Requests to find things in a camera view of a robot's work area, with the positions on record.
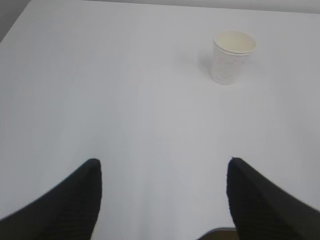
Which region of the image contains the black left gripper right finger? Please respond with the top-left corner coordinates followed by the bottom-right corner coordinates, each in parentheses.
top-left (226, 158), bottom-right (320, 240)

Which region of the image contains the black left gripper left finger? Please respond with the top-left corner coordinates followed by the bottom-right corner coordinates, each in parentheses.
top-left (0, 158), bottom-right (102, 240)

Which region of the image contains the white paper cup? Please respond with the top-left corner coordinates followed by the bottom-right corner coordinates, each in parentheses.
top-left (210, 30), bottom-right (257, 85)

